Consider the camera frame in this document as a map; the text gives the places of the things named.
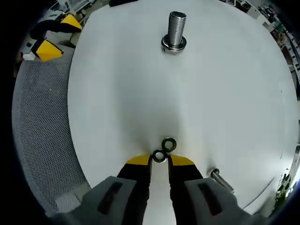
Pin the grey mesh office chair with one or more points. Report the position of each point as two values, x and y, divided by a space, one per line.
42 117

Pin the large steel threaded stud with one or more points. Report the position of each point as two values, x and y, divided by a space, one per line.
177 25

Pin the large green potted plant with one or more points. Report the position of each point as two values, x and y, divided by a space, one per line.
281 192

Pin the small steel bolt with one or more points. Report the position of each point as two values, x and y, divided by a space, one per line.
221 181

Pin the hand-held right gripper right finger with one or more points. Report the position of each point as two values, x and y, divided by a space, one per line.
197 199

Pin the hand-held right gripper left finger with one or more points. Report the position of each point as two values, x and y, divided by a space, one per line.
122 192

